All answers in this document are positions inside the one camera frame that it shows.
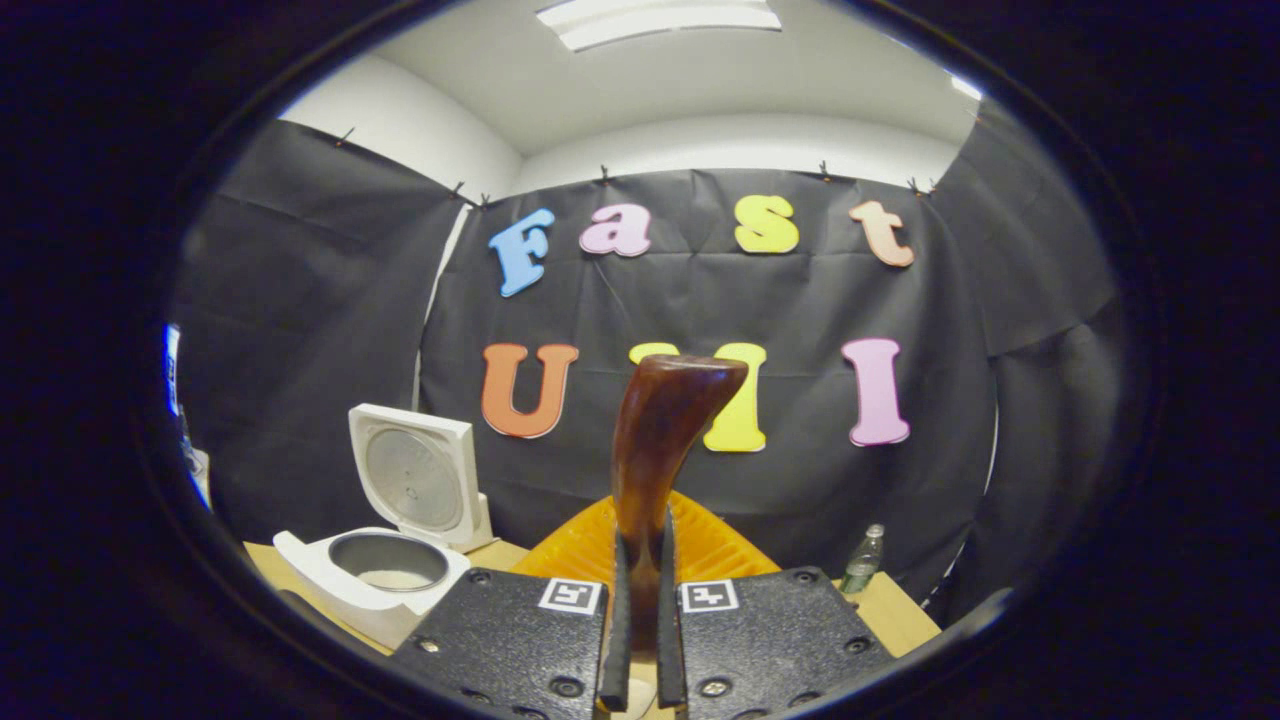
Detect ceiling light panel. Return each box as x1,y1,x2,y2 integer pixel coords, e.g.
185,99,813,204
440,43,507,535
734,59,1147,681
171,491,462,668
535,0,783,53

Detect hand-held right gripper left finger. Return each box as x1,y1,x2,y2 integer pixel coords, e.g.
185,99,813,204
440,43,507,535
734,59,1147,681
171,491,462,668
388,495,633,720

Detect clear plastic water bottle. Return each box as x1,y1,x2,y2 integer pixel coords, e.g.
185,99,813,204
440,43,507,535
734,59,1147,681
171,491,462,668
840,524,887,597

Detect white rice cooker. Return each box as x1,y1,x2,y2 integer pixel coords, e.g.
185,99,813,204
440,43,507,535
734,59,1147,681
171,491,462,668
273,403,497,650

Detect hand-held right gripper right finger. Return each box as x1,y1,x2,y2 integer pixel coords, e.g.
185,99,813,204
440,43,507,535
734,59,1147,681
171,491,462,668
655,490,896,720

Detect brown wooden spoon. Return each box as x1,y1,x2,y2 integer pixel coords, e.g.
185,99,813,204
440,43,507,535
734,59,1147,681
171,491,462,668
610,354,750,661

